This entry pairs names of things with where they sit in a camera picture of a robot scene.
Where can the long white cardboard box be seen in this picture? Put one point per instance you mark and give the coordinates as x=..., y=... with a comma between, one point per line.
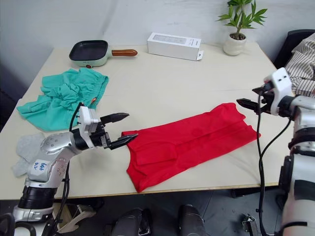
x=172, y=46

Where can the green plant in white pot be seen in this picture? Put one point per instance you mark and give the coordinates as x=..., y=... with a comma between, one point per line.
x=235, y=45

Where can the dark rounded shape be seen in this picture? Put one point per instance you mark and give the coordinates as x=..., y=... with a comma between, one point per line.
x=134, y=222
x=192, y=220

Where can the white bracket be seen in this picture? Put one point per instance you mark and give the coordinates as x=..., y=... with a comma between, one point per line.
x=77, y=217

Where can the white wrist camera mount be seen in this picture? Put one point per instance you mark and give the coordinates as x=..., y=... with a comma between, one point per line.
x=86, y=118
x=280, y=81

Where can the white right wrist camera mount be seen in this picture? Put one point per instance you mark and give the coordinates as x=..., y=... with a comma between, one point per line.
x=280, y=81

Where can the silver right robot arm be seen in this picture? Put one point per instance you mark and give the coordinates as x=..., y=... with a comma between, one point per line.
x=305, y=123

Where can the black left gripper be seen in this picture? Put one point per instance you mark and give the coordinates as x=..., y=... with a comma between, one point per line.
x=99, y=139

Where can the green electric frying pan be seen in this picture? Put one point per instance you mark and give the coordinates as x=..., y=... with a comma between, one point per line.
x=88, y=50

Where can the red t-shirt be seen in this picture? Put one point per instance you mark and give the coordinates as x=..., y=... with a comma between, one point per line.
x=184, y=147

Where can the person in striped shirt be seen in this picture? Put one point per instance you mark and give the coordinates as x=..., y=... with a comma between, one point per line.
x=301, y=61

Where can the metal clamp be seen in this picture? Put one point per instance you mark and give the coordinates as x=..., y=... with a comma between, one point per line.
x=249, y=223

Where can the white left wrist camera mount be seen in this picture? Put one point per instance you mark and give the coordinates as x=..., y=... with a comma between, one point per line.
x=86, y=118

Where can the black chair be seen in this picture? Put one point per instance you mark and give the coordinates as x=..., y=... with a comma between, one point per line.
x=285, y=49

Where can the green shorts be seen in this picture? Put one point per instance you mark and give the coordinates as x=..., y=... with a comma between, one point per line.
x=56, y=98

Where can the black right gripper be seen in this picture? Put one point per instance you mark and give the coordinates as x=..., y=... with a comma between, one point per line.
x=267, y=103

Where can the grey sock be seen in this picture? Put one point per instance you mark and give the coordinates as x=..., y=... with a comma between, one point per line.
x=27, y=145

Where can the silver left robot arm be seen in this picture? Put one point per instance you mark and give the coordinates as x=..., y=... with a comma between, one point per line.
x=51, y=145

